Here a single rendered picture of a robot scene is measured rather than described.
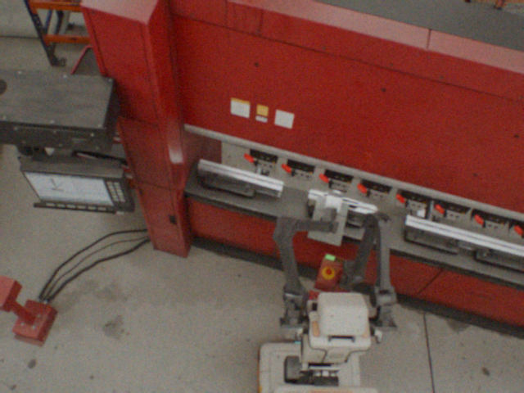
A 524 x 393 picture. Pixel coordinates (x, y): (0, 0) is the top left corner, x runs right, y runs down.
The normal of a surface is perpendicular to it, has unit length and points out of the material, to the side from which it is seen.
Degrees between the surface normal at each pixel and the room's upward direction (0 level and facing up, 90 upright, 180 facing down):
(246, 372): 0
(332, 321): 48
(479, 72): 90
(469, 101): 90
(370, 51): 90
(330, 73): 90
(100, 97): 1
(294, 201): 0
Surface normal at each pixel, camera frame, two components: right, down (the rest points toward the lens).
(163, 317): 0.06, -0.46
